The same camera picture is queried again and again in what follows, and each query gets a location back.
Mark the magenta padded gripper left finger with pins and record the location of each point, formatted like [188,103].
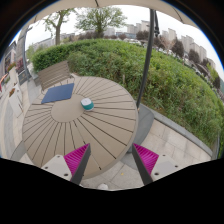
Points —
[71,166]

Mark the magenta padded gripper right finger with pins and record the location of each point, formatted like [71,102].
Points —
[152,166]

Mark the white and teal computer mouse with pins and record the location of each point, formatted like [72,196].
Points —
[87,104]

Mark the dark blue mouse pad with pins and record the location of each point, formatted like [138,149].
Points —
[58,93]

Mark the round beige slatted table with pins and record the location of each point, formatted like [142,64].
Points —
[62,126]

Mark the grey umbrella base slab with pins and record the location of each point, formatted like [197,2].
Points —
[140,126]

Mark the green trimmed hedge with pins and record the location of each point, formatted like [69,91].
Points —
[168,86]

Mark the beige slatted outdoor chair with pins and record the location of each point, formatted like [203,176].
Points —
[54,74]

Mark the tall tree left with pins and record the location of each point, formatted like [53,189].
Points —
[54,21]

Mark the leafy tree centre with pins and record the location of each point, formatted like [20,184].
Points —
[99,19]

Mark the dark umbrella pole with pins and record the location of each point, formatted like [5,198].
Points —
[152,31]

